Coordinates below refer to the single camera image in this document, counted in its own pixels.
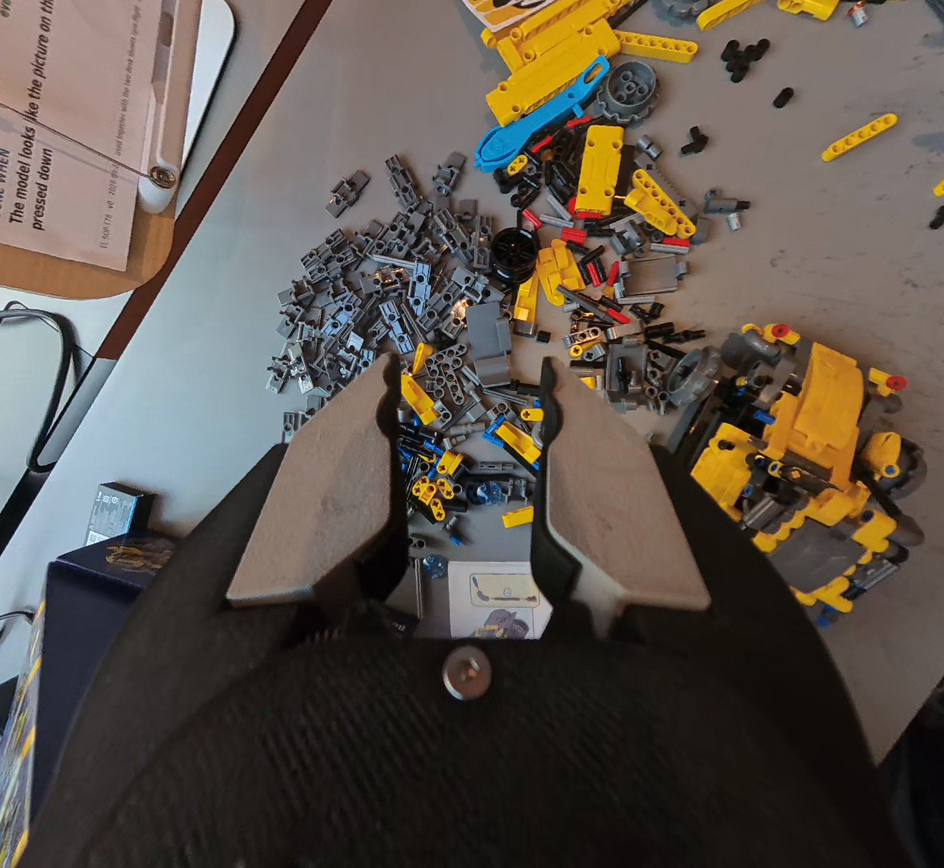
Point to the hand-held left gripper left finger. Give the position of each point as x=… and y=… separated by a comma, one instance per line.
x=324, y=514

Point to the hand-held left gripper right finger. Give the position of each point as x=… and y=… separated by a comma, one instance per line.
x=612, y=514

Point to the yellow toy vehicle model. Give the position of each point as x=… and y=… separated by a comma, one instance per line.
x=811, y=440

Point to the pile of mixed building pieces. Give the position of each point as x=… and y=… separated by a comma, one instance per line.
x=634, y=278

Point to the yellow wedge piece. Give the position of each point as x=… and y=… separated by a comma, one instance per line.
x=516, y=440
x=420, y=396

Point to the small blue round piece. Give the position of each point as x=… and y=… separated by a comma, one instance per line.
x=436, y=567

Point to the instruction booklet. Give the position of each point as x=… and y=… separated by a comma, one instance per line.
x=501, y=602

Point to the small black carton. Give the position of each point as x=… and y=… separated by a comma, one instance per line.
x=118, y=514

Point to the yellow narrow curved panel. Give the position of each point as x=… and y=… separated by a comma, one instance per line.
x=527, y=307

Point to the pile of grey track links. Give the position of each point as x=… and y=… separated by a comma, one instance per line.
x=369, y=278

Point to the yellow curved body panel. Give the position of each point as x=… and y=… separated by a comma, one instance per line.
x=560, y=270

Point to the blue kit box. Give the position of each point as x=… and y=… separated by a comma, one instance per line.
x=81, y=588

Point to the small black connector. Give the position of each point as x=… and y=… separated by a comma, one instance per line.
x=693, y=141

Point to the blue brick separator tool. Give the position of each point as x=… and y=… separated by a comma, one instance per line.
x=531, y=127

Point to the large yellow panel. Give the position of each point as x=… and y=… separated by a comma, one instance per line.
x=546, y=75
x=568, y=16

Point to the small black bush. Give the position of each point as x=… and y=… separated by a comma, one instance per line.
x=783, y=98

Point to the yellow short holed beam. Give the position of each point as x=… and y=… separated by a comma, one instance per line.
x=859, y=138

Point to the yellow long holed beam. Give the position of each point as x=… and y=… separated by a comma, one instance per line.
x=656, y=45

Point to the black connector cluster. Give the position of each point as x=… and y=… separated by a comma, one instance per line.
x=745, y=60

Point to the printed instruction sheet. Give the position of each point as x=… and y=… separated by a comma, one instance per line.
x=74, y=71

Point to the small red-tipped grey piece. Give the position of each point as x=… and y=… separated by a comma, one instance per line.
x=857, y=12

